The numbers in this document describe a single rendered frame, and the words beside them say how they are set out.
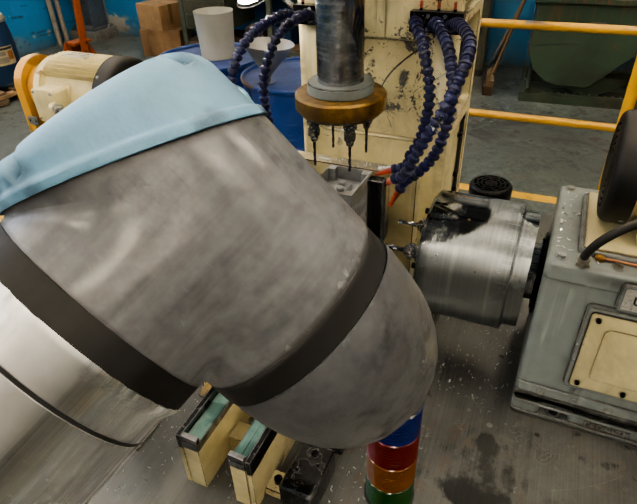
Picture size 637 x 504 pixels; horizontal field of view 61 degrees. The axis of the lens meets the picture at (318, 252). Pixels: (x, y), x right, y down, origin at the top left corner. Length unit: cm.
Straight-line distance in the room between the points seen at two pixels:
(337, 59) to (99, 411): 88
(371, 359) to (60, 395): 13
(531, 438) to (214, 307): 97
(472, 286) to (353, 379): 78
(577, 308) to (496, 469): 32
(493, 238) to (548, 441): 40
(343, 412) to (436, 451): 83
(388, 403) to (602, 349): 78
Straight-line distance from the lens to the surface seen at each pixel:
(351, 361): 24
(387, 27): 123
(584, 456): 116
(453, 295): 104
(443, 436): 111
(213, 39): 315
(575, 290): 98
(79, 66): 137
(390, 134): 131
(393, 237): 128
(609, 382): 109
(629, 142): 94
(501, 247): 101
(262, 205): 23
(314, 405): 26
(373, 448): 66
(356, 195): 113
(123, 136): 22
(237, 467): 94
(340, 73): 105
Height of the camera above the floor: 168
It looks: 35 degrees down
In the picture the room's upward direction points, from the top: 2 degrees counter-clockwise
